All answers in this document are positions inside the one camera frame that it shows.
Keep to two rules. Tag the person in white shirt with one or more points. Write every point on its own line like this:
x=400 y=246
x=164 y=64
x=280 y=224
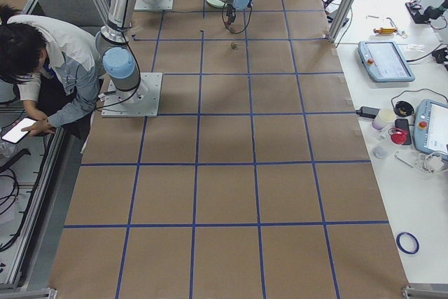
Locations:
x=56 y=68

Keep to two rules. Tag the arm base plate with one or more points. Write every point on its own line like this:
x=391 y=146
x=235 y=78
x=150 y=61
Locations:
x=140 y=102
x=154 y=5

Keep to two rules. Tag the blue tape roll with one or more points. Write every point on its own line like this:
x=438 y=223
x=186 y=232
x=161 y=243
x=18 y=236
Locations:
x=407 y=243

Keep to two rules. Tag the gold wrapped tool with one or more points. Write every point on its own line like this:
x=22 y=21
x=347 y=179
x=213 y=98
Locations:
x=385 y=30

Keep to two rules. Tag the red round lid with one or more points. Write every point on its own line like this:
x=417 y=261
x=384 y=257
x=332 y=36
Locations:
x=399 y=136

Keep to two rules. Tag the white smartphone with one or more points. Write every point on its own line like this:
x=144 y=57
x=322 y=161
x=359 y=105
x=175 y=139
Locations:
x=16 y=133

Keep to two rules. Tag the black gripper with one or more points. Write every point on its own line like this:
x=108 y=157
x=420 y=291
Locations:
x=230 y=12

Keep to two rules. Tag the light green plate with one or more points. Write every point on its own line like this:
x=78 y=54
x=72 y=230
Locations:
x=216 y=3

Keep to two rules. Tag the teach pendant tablet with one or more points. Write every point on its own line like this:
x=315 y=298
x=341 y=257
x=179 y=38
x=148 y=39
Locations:
x=430 y=127
x=384 y=62

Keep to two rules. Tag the white paper cup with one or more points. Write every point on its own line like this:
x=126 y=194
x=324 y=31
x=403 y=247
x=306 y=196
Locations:
x=383 y=118

